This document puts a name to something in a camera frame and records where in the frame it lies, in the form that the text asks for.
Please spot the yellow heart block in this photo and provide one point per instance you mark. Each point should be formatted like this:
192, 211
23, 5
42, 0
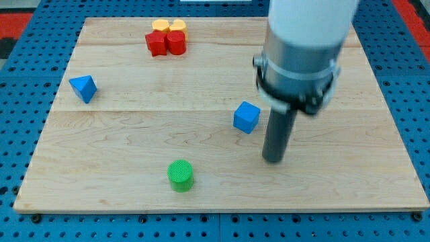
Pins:
179, 25

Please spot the red star block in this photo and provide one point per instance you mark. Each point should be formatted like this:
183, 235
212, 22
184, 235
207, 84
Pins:
156, 43

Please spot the green cylinder block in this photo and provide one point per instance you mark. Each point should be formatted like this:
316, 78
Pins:
180, 174

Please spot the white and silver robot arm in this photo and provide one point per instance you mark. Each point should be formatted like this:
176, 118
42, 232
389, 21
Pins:
297, 68

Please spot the light wooden board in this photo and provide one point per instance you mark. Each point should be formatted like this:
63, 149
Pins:
110, 156

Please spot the blue cube block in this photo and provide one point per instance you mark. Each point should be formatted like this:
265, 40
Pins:
246, 117

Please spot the red cylinder block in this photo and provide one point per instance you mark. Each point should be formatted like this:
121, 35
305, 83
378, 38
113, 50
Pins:
176, 42

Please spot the blue triangular prism block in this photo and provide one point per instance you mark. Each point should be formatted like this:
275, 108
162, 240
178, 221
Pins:
84, 87

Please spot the yellow hexagon block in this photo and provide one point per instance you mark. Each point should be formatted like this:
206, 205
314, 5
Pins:
161, 25

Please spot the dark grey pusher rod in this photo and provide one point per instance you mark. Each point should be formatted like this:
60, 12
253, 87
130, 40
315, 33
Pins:
278, 132

